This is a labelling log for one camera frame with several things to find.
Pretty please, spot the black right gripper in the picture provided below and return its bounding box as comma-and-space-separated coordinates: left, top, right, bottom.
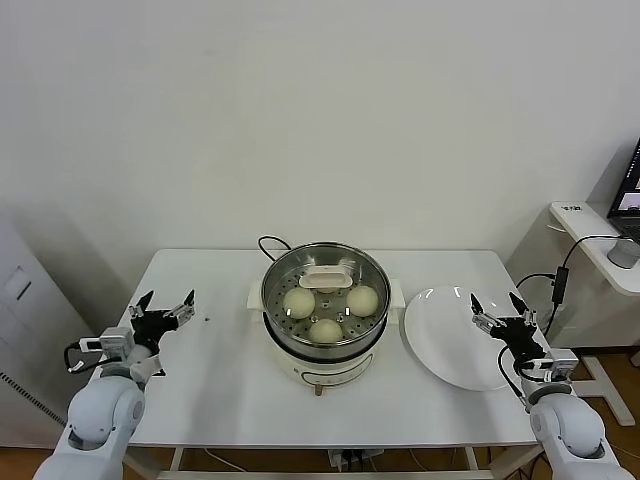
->
470, 290, 549, 363

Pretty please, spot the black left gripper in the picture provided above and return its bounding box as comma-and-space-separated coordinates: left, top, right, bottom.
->
128, 287, 197, 352

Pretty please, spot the round glass pot lid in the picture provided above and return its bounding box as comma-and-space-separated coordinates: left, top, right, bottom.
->
261, 242, 393, 347

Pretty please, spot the stainless steel steamer basket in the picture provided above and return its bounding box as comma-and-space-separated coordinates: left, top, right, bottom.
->
261, 242, 393, 357

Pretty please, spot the white round plate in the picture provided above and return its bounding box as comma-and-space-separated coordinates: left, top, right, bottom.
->
403, 285, 528, 392

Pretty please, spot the white table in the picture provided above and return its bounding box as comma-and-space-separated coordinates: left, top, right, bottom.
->
64, 248, 596, 480

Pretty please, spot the white cabinet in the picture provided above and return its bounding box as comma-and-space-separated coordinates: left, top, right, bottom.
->
0, 209, 106, 436

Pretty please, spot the white side desk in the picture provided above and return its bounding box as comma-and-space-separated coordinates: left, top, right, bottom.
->
547, 201, 640, 427

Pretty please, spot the black laptop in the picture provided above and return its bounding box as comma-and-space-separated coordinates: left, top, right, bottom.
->
606, 137, 640, 236

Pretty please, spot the white electric cooker base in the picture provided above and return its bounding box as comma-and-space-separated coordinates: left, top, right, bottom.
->
245, 279, 407, 399

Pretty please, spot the white power strip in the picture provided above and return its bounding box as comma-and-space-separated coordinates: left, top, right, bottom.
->
327, 448, 386, 472

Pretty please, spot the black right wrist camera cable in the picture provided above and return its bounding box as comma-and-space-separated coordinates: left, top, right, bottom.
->
498, 346, 532, 414

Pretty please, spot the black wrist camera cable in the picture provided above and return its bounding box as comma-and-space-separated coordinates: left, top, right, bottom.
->
498, 346, 532, 414
63, 342, 104, 375

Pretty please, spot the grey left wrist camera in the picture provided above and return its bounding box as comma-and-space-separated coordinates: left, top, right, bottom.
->
79, 327, 135, 364

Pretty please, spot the black power adapter with cable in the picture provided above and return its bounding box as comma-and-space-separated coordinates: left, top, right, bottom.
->
514, 233, 626, 339

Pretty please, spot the black left wrist camera cable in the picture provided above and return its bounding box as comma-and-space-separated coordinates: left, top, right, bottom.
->
63, 342, 104, 375

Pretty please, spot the black cooker power cord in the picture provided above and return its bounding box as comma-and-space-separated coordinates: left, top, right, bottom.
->
257, 236, 296, 264

